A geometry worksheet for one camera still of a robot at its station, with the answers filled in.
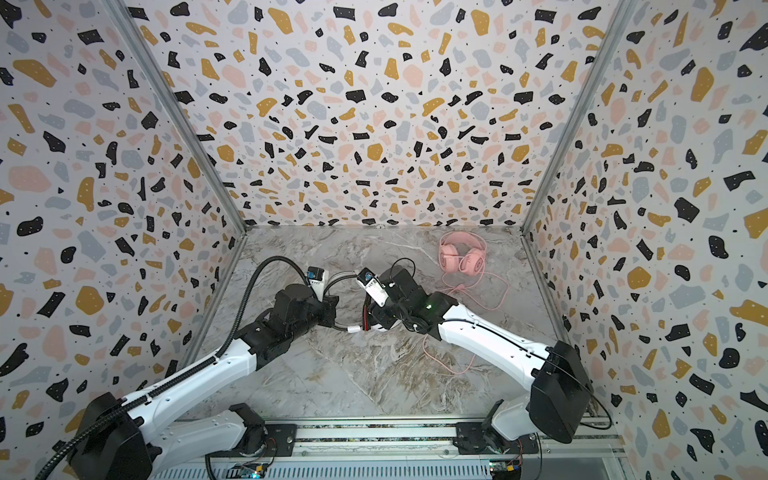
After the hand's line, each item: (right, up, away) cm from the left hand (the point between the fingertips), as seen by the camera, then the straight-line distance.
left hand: (340, 295), depth 79 cm
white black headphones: (+3, -9, -2) cm, 10 cm away
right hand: (+9, 0, -2) cm, 9 cm away
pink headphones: (+38, +12, +27) cm, 48 cm away
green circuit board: (-20, -40, -9) cm, 46 cm away
